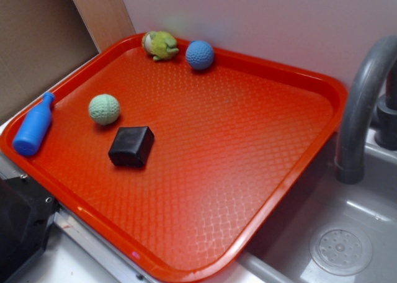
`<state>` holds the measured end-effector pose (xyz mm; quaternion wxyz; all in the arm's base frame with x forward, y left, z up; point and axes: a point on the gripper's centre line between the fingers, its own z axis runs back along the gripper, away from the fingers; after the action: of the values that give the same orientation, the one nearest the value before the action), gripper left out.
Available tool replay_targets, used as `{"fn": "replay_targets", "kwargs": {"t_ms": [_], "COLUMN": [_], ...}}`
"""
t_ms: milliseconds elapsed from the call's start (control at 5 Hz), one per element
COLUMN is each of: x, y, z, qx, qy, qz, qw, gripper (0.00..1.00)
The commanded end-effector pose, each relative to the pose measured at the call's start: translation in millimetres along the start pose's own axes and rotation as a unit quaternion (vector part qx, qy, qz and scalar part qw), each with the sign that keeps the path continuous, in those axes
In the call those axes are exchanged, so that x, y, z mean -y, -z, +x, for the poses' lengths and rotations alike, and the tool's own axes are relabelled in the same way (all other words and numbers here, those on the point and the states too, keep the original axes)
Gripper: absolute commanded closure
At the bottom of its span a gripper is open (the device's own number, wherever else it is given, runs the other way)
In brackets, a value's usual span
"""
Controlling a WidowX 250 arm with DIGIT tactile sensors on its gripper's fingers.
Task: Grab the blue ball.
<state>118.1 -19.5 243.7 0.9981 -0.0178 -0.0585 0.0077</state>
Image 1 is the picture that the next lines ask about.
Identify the black rectangular block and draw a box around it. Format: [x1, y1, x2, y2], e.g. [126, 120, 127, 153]
[108, 126, 154, 168]

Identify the green plush frog toy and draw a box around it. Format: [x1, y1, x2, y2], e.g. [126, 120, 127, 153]
[141, 31, 179, 61]

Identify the dark grey faucet handle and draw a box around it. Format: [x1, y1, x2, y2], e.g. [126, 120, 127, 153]
[373, 61, 397, 151]

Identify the light wooden board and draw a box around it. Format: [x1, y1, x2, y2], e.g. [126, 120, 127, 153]
[73, 0, 136, 52]

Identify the brown cardboard panel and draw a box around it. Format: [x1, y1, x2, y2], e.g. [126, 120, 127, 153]
[1, 0, 97, 122]

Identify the orange plastic tray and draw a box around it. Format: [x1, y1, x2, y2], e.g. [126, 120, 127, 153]
[1, 35, 347, 282]

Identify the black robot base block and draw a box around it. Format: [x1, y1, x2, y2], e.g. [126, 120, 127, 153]
[1, 174, 58, 282]

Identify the blue textured ball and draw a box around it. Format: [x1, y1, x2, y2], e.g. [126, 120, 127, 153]
[185, 40, 215, 71]

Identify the grey toy sink basin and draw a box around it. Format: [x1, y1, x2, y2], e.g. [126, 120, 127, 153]
[238, 128, 396, 282]

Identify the round sink drain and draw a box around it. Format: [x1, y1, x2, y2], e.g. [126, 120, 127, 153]
[310, 222, 373, 276]

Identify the blue plastic bottle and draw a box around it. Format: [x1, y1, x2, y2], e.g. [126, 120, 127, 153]
[12, 92, 55, 156]

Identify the green textured ball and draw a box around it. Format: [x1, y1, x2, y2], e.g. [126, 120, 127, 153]
[88, 94, 120, 125]

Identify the grey curved faucet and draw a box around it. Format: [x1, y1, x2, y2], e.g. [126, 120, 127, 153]
[334, 35, 396, 184]

